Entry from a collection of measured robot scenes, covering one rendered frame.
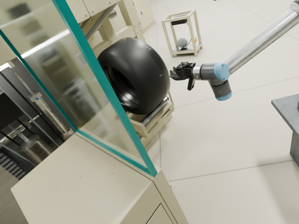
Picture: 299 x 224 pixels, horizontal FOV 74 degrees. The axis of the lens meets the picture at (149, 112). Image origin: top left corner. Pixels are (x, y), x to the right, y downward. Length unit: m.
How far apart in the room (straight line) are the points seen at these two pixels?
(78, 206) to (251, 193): 1.59
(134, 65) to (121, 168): 0.70
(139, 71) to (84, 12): 0.56
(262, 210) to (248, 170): 0.37
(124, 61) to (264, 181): 1.59
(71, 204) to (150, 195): 0.28
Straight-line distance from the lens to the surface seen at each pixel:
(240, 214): 1.98
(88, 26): 1.69
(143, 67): 1.27
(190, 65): 1.13
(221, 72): 1.03
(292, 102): 1.92
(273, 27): 1.25
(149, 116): 1.50
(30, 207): 0.92
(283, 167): 2.22
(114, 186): 0.74
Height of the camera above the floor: 1.82
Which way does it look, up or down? 36 degrees down
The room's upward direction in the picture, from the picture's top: 24 degrees counter-clockwise
